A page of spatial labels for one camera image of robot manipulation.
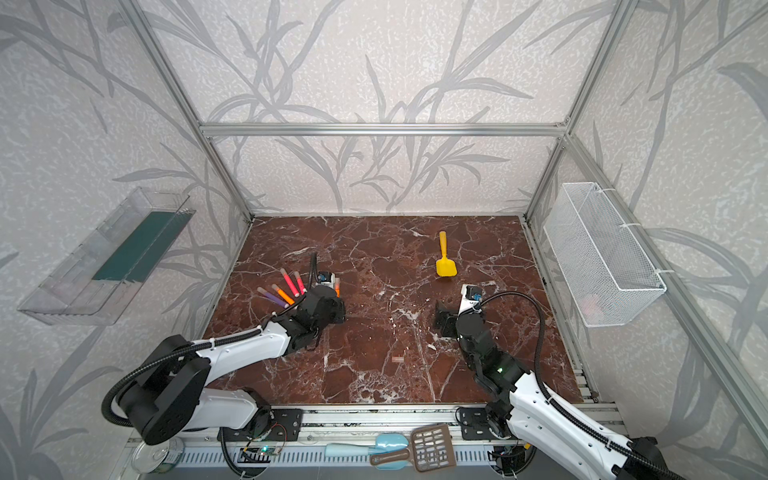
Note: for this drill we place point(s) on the aluminium front rail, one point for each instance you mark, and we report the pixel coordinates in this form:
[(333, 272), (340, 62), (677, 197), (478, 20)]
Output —
[(361, 424)]

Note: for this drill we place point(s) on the light blue brush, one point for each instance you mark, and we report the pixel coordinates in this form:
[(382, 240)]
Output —
[(384, 443)]

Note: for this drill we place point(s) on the white wire basket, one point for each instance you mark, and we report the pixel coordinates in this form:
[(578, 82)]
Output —
[(609, 275)]

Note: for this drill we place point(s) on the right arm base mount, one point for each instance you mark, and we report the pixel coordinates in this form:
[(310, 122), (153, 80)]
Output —
[(474, 424)]

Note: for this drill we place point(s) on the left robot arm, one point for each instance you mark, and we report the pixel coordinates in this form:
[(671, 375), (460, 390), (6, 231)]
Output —
[(171, 392)]

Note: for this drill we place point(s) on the purple highlighter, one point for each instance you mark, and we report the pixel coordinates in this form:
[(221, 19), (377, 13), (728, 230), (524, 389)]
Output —
[(272, 298)]

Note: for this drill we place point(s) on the silver tape roll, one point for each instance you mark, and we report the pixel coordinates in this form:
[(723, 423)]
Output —
[(160, 458)]

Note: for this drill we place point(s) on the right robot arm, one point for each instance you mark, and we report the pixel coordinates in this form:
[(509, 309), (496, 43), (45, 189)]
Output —
[(524, 407)]

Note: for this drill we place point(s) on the pink highlighter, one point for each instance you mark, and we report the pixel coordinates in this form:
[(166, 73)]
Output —
[(301, 287), (293, 288)]

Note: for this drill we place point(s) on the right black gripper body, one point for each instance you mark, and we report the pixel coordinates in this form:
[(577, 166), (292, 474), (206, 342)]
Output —
[(450, 321)]

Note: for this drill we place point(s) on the orange highlighter lone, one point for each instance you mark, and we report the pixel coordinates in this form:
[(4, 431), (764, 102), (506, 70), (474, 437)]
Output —
[(288, 299)]

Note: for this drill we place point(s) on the brown slotted litter scoop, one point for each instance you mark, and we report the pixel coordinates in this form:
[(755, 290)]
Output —
[(430, 448)]

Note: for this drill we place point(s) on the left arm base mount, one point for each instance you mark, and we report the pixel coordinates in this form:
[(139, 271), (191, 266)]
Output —
[(269, 424)]

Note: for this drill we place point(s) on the clear plastic wall tray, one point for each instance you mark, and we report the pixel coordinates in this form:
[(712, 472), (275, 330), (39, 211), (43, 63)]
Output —
[(95, 284)]

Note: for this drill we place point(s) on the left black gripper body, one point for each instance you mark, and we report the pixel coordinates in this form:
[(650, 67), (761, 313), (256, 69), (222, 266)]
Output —
[(330, 301)]

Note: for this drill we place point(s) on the yellow plastic scoop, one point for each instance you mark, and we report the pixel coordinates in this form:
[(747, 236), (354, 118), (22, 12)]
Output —
[(445, 267)]

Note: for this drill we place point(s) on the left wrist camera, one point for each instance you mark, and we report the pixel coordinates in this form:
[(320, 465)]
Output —
[(326, 278)]

